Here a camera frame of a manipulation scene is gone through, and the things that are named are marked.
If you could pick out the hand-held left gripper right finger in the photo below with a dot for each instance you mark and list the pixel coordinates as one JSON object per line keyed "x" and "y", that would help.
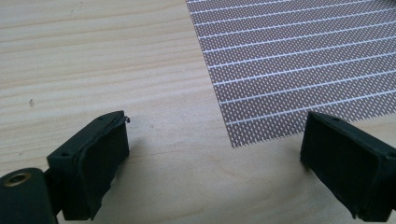
{"x": 348, "y": 161}

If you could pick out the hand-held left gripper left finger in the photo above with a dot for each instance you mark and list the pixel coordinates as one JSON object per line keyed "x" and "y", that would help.
{"x": 90, "y": 161}

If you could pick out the brown woven striped placemat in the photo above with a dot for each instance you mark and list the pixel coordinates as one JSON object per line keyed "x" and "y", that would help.
{"x": 295, "y": 62}

